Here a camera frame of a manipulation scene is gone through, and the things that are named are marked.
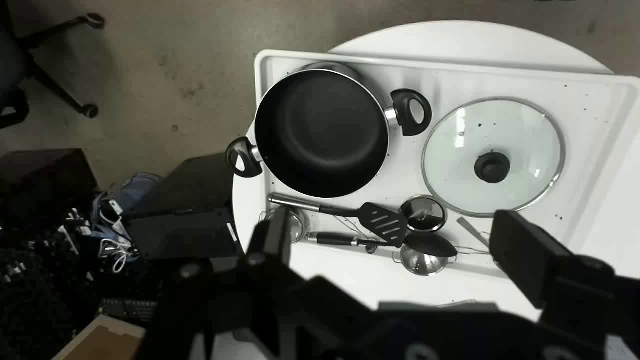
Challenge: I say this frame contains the round glass lid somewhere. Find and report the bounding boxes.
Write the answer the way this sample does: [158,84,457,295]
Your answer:
[422,99,566,219]

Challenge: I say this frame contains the steel measuring cup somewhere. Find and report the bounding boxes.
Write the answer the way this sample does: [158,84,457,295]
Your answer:
[399,196,448,233]

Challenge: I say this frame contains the white plastic tray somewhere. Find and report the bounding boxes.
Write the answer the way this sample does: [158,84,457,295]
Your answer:
[250,49,640,283]

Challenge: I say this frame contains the cardboard box on floor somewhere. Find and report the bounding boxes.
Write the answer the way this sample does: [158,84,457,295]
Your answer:
[52,314,143,360]

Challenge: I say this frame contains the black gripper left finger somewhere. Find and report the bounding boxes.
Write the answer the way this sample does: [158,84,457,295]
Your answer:
[245,206,291,266]

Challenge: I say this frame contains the round white table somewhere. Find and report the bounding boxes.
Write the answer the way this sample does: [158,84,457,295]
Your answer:
[229,19,640,322]

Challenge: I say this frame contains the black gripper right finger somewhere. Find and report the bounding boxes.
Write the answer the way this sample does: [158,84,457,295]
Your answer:
[489,210,613,308]

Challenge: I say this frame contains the steel ladle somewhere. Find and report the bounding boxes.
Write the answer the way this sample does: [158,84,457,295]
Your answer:
[306,233,457,277]

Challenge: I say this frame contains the black slotted spatula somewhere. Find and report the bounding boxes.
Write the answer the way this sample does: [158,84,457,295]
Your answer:
[268,192,407,245]

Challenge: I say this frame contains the black office chair base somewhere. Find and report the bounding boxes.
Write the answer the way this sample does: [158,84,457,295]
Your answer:
[0,10,107,131]

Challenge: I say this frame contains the black cooking pot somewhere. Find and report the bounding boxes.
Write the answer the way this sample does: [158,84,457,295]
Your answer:
[226,63,432,199]

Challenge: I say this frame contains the black box on floor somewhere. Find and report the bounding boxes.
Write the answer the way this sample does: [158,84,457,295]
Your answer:
[125,154,240,261]

